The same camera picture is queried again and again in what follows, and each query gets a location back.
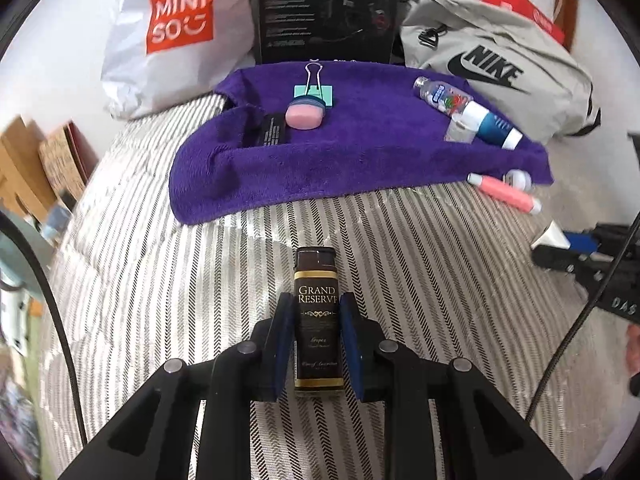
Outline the person's right hand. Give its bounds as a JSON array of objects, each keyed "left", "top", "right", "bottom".
[{"left": 625, "top": 324, "right": 640, "bottom": 396}]

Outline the small white cap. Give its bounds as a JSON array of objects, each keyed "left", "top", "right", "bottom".
[{"left": 502, "top": 169, "right": 533, "bottom": 192}]

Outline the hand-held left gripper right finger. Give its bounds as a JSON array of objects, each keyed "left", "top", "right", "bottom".
[{"left": 340, "top": 292, "right": 583, "bottom": 480}]

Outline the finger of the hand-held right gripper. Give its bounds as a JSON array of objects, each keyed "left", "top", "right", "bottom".
[
  {"left": 562, "top": 226, "right": 634, "bottom": 257},
  {"left": 531, "top": 247, "right": 622, "bottom": 287}
]

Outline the pink and blue earbud case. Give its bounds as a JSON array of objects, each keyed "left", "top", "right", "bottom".
[{"left": 285, "top": 94, "right": 326, "bottom": 131}]

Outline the white plastic shopping bag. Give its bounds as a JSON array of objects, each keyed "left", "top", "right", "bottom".
[{"left": 100, "top": 0, "right": 258, "bottom": 120}]

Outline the brown bottle with gold label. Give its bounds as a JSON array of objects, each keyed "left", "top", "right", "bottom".
[{"left": 291, "top": 246, "right": 347, "bottom": 397}]

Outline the wooden door frame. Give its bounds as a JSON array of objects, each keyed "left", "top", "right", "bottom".
[{"left": 555, "top": 0, "right": 583, "bottom": 51}]

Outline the black cable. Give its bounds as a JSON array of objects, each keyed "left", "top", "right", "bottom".
[
  {"left": 527, "top": 210, "right": 640, "bottom": 413},
  {"left": 0, "top": 209, "right": 87, "bottom": 443}
]

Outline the grey sling bag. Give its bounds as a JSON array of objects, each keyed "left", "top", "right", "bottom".
[{"left": 400, "top": 0, "right": 601, "bottom": 143}]

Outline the white and blue bottle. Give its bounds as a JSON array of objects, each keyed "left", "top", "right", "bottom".
[{"left": 462, "top": 101, "right": 523, "bottom": 151}]

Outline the wooden headboard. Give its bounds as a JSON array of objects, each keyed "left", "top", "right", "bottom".
[{"left": 0, "top": 115, "right": 56, "bottom": 221}]

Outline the striped bed sheet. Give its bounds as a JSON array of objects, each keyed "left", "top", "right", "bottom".
[{"left": 37, "top": 95, "right": 640, "bottom": 480}]

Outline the small white tube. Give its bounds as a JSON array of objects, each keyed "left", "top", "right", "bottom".
[{"left": 530, "top": 220, "right": 571, "bottom": 251}]

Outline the clear sanitizer bottle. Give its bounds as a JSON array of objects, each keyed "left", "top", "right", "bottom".
[{"left": 413, "top": 76, "right": 475, "bottom": 117}]

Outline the black headset box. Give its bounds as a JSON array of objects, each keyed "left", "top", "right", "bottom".
[{"left": 255, "top": 0, "right": 401, "bottom": 65}]

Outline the pink highlighter pen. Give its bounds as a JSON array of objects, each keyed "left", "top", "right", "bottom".
[{"left": 467, "top": 172, "right": 542, "bottom": 215}]

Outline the green binder clip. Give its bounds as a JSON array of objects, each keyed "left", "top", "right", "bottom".
[{"left": 292, "top": 59, "right": 335, "bottom": 108}]

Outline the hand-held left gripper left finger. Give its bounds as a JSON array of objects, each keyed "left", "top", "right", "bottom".
[{"left": 57, "top": 292, "right": 296, "bottom": 480}]

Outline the purple towel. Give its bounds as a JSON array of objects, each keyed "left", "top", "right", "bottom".
[{"left": 169, "top": 62, "right": 553, "bottom": 226}]

